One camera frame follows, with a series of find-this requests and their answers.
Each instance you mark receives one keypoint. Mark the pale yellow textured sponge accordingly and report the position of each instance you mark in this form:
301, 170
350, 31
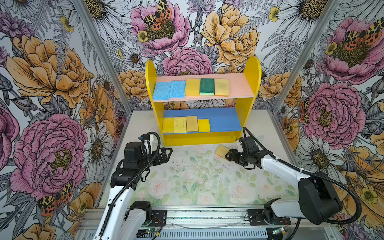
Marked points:
180, 125

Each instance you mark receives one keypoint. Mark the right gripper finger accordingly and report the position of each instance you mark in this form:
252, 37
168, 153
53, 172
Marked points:
235, 159
233, 153

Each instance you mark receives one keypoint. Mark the blue sponge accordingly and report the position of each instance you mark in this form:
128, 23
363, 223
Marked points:
162, 91
177, 89

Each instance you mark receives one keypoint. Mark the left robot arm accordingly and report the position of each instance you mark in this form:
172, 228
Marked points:
120, 220

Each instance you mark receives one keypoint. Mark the green sponge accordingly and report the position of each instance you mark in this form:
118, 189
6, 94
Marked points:
207, 87

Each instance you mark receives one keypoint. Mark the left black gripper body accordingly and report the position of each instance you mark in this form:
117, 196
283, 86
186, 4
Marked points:
144, 161

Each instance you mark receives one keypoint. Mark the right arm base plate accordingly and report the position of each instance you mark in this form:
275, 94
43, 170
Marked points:
259, 217

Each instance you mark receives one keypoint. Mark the orange-yellow sponge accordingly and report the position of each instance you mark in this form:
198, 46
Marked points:
192, 124
222, 151
222, 87

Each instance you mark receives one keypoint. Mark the floral table mat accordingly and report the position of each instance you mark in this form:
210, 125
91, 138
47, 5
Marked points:
196, 176

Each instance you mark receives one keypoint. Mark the aluminium front rail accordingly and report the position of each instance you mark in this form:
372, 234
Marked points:
229, 223

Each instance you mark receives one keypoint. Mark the yellow shelf with coloured boards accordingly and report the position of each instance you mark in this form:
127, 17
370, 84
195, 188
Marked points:
228, 115

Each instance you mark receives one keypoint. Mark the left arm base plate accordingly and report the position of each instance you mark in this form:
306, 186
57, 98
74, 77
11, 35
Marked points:
158, 219

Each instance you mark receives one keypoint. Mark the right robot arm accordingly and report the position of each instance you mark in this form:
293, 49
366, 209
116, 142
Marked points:
317, 200

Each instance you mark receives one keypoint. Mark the thick yellow sponge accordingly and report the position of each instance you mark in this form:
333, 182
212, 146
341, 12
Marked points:
192, 88

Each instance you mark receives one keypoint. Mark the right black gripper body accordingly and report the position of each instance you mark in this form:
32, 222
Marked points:
244, 157

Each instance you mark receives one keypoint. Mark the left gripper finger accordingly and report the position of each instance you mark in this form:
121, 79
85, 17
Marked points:
161, 160
165, 152

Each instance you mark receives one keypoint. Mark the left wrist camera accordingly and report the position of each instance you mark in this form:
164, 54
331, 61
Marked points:
147, 143

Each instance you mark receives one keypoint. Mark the bright yellow small sponge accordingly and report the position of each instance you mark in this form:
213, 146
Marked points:
168, 125

